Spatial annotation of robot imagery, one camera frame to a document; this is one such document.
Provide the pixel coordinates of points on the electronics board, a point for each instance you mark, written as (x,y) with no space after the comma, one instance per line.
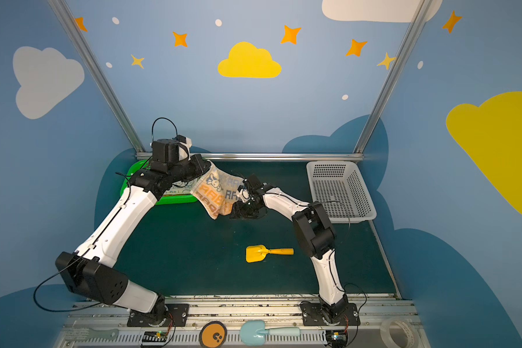
(154,339)
(336,339)

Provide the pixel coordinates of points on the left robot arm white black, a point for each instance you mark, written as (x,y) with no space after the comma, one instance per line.
(90,272)

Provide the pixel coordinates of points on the light blue toy shovel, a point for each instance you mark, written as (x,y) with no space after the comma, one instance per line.
(253,332)

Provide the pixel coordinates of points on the clear tape roll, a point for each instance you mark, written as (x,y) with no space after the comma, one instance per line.
(397,333)

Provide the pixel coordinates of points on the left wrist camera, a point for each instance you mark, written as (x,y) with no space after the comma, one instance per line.
(184,145)

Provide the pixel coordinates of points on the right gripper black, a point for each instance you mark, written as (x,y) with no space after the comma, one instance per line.
(247,202)

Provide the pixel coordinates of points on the white plastic basket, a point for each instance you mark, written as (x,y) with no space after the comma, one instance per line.
(340,188)

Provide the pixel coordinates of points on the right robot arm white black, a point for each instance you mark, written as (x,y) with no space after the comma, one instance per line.
(313,229)

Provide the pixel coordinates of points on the green plastic basket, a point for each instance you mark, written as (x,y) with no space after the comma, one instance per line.
(180,192)

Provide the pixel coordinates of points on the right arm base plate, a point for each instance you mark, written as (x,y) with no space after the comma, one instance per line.
(316,314)

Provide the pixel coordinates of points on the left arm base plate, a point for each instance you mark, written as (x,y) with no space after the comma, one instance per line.
(161,316)

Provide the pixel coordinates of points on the left electronics board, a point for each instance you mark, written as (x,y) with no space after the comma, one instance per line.
(154,339)

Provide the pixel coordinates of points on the right electronics board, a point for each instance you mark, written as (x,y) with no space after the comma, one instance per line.
(336,339)

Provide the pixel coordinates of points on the orange black round disc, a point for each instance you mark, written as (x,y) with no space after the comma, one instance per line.
(213,335)

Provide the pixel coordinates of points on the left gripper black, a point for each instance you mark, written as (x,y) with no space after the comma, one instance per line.
(201,164)

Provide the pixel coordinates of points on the beige lettered towel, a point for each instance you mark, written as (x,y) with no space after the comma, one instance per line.
(217,191)

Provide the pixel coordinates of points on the yellow toy shovel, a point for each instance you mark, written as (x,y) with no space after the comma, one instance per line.
(258,253)

